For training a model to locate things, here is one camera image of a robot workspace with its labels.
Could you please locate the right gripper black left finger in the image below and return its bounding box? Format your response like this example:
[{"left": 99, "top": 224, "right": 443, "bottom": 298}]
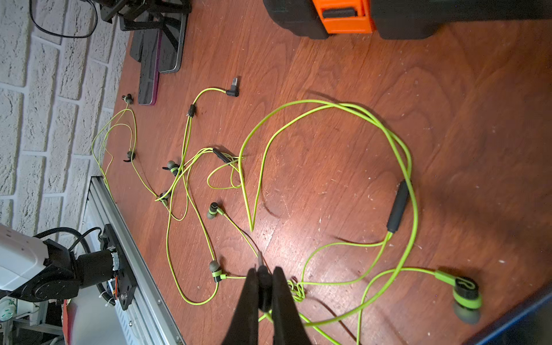
[{"left": 221, "top": 268, "right": 260, "bottom": 344}]

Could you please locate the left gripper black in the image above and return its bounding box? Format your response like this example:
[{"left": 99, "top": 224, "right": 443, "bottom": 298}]
[{"left": 94, "top": 0, "right": 192, "bottom": 30}]

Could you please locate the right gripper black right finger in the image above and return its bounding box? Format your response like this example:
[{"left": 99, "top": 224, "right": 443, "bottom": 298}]
[{"left": 272, "top": 267, "right": 311, "bottom": 345}]

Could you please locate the yellow-green earphone cables tangle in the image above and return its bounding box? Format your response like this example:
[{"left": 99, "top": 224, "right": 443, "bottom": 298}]
[{"left": 90, "top": 77, "right": 484, "bottom": 345}]

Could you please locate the black smartphone blue edge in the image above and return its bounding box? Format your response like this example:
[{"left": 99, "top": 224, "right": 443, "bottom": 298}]
[{"left": 464, "top": 282, "right": 551, "bottom": 344}]

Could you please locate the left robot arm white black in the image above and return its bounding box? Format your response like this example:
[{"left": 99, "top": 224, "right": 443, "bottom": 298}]
[{"left": 1, "top": 226, "right": 124, "bottom": 303}]

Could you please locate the black plastic tool case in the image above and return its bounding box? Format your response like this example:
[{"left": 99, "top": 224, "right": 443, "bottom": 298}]
[{"left": 263, "top": 0, "right": 551, "bottom": 40}]

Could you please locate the aluminium rail frame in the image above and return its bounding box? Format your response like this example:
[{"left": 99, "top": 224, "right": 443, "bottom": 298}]
[{"left": 83, "top": 176, "right": 185, "bottom": 344}]

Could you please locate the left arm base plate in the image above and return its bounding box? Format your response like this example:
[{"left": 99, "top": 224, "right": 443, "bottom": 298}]
[{"left": 99, "top": 224, "right": 137, "bottom": 311}]

